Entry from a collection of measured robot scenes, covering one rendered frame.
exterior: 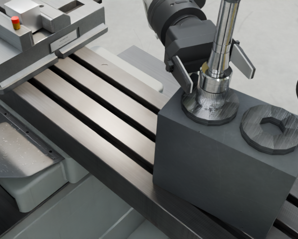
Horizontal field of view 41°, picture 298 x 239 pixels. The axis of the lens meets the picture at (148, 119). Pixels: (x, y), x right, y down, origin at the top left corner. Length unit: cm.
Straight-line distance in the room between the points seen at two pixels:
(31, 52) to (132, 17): 201
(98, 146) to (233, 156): 32
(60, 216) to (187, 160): 50
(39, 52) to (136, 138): 32
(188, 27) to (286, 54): 215
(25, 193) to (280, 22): 249
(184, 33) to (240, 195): 27
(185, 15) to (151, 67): 64
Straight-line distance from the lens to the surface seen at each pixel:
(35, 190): 93
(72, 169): 93
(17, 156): 90
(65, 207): 105
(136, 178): 76
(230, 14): 52
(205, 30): 67
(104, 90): 93
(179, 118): 61
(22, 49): 95
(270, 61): 270
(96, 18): 108
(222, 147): 59
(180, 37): 65
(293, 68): 269
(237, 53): 66
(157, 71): 130
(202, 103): 61
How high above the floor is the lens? 156
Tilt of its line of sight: 46 degrees down
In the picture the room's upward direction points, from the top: 3 degrees clockwise
